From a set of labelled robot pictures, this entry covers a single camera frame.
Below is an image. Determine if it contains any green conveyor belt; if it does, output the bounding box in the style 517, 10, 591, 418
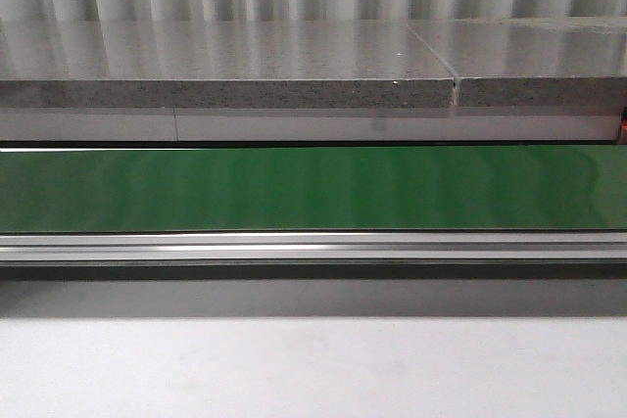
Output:
1, 145, 626, 232

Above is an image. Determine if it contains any grey stone slab right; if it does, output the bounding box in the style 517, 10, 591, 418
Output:
408, 19, 626, 111

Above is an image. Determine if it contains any grey stone slab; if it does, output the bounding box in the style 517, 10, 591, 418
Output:
1, 21, 455, 109
408, 19, 626, 111

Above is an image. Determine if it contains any grey stone slab left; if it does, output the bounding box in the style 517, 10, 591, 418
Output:
1, 21, 455, 109

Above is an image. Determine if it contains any aluminium conveyor side rail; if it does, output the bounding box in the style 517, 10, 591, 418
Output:
1, 231, 626, 268

